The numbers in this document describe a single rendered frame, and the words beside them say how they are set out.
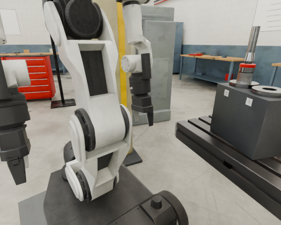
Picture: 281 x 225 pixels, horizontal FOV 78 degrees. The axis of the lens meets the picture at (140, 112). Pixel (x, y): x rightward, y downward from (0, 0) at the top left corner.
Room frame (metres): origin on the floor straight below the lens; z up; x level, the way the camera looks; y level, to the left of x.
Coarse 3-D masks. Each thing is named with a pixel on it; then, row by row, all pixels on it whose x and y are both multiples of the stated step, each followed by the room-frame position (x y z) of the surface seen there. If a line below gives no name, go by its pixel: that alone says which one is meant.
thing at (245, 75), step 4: (240, 68) 0.59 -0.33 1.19; (244, 68) 0.58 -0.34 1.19; (248, 68) 0.57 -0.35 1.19; (252, 68) 0.57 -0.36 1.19; (240, 72) 0.59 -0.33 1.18; (244, 72) 0.58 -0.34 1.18; (248, 72) 0.57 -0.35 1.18; (252, 72) 0.57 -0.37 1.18; (240, 76) 0.59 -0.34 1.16; (244, 76) 0.58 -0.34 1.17; (248, 76) 0.57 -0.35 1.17; (252, 76) 0.58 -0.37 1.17; (236, 80) 0.60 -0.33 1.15; (240, 80) 0.58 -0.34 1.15; (244, 80) 0.57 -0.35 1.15; (248, 80) 0.57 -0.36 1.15
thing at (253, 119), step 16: (224, 96) 0.59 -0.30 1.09; (240, 96) 0.52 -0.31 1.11; (256, 96) 0.47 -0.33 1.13; (272, 96) 0.46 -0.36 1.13; (224, 112) 0.57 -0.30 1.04; (240, 112) 0.51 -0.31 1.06; (256, 112) 0.45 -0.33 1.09; (272, 112) 0.43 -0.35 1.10; (224, 128) 0.56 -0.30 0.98; (240, 128) 0.49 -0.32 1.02; (256, 128) 0.44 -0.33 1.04; (272, 128) 0.43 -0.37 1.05; (240, 144) 0.48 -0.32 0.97; (256, 144) 0.43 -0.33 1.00; (272, 144) 0.44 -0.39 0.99
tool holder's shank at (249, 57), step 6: (252, 30) 0.59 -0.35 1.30; (258, 30) 0.58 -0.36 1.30; (252, 36) 0.59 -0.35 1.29; (258, 36) 0.59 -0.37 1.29; (252, 42) 0.58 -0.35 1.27; (252, 48) 0.58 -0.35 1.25; (246, 54) 0.59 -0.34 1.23; (252, 54) 0.58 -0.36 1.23; (246, 60) 0.59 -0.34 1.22; (252, 60) 0.58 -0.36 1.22
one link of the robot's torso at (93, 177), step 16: (128, 112) 0.55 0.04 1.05; (80, 128) 0.45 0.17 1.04; (80, 144) 0.45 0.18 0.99; (112, 144) 0.54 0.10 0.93; (128, 144) 0.55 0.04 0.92; (80, 160) 0.46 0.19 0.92; (96, 160) 0.48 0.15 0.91; (112, 160) 0.57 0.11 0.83; (80, 176) 0.59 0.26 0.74; (96, 176) 0.49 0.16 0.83; (112, 176) 0.58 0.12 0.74; (96, 192) 0.55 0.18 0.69
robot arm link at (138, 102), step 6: (132, 84) 0.69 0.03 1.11; (138, 84) 0.68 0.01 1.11; (144, 84) 0.69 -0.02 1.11; (132, 90) 0.69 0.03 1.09; (138, 90) 0.68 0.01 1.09; (144, 90) 0.68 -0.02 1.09; (150, 90) 0.71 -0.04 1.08; (132, 96) 0.73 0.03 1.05; (138, 96) 0.69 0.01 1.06; (144, 96) 0.69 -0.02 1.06; (150, 96) 0.70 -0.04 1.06; (132, 102) 0.73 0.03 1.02; (138, 102) 0.69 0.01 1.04; (144, 102) 0.67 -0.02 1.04; (150, 102) 0.69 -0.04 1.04; (132, 108) 0.72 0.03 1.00; (138, 108) 0.69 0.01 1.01; (144, 108) 0.66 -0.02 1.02; (150, 108) 0.67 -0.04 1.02
